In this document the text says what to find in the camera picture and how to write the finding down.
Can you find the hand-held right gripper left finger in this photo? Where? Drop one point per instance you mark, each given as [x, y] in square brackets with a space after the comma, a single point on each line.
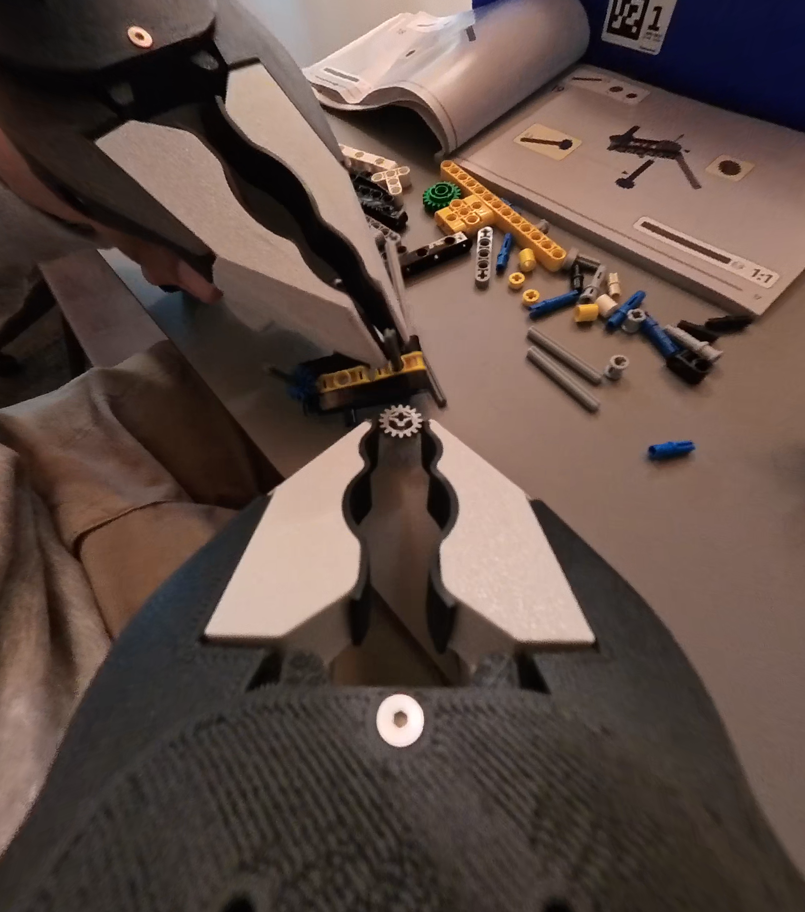
[288, 563]

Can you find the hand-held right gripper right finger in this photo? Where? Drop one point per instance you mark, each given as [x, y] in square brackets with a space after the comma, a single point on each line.
[516, 563]

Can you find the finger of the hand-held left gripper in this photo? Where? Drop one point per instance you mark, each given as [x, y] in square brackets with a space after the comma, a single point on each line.
[231, 249]
[303, 157]

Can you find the small grey lego gear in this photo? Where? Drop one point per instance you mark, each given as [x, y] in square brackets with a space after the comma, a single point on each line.
[400, 422]

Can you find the black yellow lego assembly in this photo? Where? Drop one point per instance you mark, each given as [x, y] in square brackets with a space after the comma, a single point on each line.
[367, 377]

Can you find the long white lego beam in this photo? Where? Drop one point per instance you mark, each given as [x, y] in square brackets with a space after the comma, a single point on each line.
[363, 157]

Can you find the white angled lego beam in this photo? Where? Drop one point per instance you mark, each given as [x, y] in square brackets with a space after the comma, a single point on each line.
[388, 178]

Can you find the green lego gear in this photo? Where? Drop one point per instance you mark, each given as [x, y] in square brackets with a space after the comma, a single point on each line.
[438, 196]

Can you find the yellow lego block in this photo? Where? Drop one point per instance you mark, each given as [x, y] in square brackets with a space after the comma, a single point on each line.
[463, 214]

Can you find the grey lego axle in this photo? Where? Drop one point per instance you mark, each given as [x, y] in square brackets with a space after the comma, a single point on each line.
[561, 379]
[563, 355]

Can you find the blue lego pin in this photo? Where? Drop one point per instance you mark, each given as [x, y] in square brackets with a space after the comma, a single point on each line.
[670, 449]

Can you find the thin grey lego liftarm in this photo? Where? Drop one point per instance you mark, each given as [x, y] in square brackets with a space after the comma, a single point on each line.
[484, 256]

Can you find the long yellow lego beam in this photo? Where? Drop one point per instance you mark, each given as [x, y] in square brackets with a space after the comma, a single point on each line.
[516, 221]

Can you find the pile of small lego pins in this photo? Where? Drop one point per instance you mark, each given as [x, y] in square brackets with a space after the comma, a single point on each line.
[623, 313]

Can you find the lego instruction booklet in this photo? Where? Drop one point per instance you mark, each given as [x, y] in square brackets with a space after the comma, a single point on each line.
[659, 214]

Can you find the person's left hand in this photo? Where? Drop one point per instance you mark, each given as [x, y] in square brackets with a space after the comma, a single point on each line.
[181, 274]

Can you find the pile of grey black beams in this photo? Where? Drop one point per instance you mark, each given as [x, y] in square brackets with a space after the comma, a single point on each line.
[377, 199]

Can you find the tan trousers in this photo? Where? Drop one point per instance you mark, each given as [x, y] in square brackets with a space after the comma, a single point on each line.
[146, 442]

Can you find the blue plastic bin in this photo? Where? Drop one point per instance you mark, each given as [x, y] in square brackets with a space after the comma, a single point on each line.
[752, 57]

